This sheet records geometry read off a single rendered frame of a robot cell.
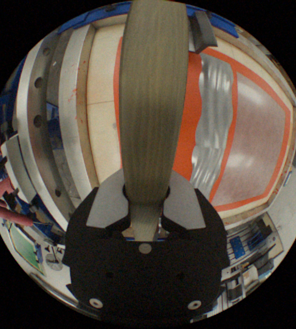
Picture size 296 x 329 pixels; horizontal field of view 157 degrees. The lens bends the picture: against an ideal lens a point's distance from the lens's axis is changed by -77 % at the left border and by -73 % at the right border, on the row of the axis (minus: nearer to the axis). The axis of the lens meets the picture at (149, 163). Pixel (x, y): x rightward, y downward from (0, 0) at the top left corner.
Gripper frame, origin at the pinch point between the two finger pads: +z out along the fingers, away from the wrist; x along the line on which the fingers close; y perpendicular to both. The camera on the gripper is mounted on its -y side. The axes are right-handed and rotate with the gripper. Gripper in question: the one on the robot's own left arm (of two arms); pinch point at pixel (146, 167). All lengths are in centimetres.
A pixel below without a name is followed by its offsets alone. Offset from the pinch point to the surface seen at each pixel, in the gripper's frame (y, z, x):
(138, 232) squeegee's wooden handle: 6.8, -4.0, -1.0
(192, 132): -2.5, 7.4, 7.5
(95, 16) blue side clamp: -26.5, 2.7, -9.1
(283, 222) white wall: 170, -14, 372
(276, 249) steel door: 238, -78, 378
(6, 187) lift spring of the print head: 5.3, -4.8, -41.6
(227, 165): 3.6, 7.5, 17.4
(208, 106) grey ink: -7.5, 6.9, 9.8
